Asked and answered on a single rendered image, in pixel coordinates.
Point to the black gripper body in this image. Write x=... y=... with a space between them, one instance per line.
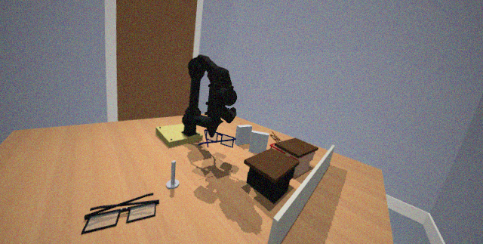
x=210 y=119

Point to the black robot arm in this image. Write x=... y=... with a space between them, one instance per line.
x=220 y=90

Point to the long white flat bar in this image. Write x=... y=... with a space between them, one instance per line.
x=287 y=215

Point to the black-framed glasses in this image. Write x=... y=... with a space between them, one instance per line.
x=99 y=221

